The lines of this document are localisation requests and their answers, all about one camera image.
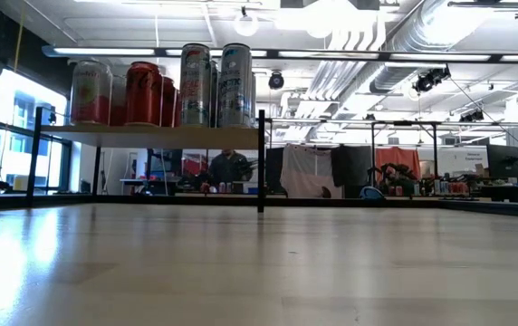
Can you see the silver ventilation duct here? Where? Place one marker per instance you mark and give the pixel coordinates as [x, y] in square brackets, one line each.
[392, 74]

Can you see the blue rounded object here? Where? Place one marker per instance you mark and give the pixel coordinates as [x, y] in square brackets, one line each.
[371, 194]

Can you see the black spotlight cluster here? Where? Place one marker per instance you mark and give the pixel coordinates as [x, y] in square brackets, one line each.
[431, 79]
[472, 116]

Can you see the person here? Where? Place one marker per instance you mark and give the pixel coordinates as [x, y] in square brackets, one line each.
[228, 167]

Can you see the round black speaker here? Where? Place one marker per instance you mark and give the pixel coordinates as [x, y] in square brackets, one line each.
[276, 80]

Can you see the white printed sign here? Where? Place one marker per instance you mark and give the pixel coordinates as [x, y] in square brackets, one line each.
[463, 157]

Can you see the black aluminium table frame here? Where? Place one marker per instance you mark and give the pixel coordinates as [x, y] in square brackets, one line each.
[467, 206]

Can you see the round white ceiling lamp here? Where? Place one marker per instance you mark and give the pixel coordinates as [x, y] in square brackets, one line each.
[246, 25]

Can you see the white hanging cloth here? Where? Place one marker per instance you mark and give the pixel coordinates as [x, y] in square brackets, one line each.
[306, 172]

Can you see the cluttered workbench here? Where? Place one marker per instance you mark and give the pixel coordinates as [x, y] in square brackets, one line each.
[168, 182]
[467, 188]

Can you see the Celsius Peach Vibe can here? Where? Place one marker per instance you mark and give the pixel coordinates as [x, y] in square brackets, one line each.
[194, 86]

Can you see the wooden shelf with black legs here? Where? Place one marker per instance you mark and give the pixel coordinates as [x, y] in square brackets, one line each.
[150, 137]

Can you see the red cloth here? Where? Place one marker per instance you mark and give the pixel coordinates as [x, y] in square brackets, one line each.
[397, 158]

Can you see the black computer monitor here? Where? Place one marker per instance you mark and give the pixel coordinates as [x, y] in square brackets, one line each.
[503, 158]

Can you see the white ceiling pipe bundle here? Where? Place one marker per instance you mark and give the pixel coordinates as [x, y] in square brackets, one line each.
[336, 77]

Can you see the black metal workstation frame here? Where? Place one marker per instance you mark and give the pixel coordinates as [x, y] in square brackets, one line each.
[404, 123]

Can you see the black ceiling beam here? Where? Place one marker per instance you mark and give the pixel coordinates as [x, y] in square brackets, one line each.
[378, 56]

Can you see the dark grey hanging cloth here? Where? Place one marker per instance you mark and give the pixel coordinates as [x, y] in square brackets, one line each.
[352, 165]

